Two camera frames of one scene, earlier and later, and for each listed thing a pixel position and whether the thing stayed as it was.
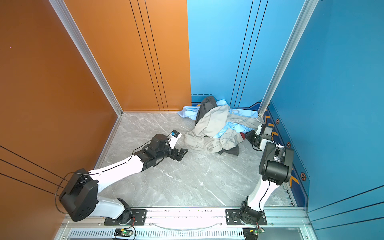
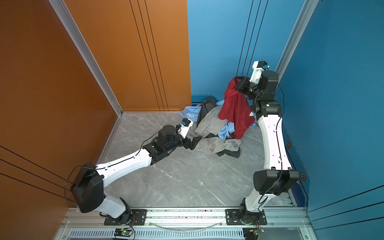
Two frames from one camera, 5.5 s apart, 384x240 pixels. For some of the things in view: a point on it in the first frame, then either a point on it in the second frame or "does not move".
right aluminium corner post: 307,10 does not move
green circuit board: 123,232 does not move
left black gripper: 175,156 → 193,143
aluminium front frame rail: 189,225 does not move
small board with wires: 252,233 does not move
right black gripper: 249,136 → 240,87
